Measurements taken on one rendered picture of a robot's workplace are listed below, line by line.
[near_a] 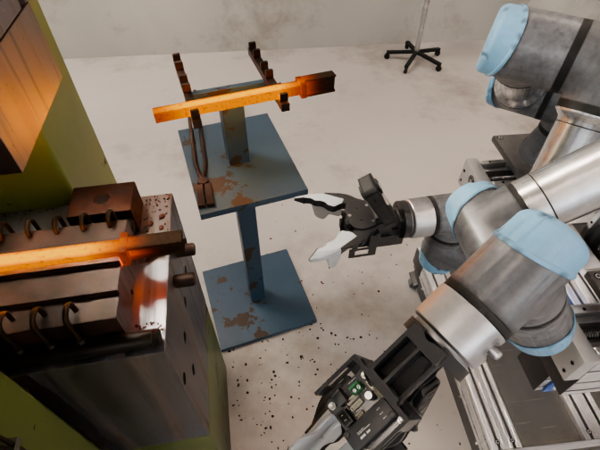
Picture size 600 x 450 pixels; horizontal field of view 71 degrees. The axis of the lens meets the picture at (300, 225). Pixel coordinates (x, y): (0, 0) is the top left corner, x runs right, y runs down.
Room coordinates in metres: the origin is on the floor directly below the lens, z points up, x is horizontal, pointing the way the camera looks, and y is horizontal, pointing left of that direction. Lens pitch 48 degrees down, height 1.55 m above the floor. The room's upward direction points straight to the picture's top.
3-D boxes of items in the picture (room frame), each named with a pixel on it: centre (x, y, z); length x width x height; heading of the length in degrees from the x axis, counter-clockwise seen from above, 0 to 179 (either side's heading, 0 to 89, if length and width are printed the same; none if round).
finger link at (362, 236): (0.48, -0.09, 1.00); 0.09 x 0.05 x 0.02; 136
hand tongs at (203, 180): (1.07, 0.32, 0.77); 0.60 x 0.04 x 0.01; 14
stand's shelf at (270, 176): (0.99, 0.19, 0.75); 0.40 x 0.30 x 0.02; 19
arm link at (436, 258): (0.54, -0.31, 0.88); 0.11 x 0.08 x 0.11; 57
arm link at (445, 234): (0.55, -0.29, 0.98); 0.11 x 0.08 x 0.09; 100
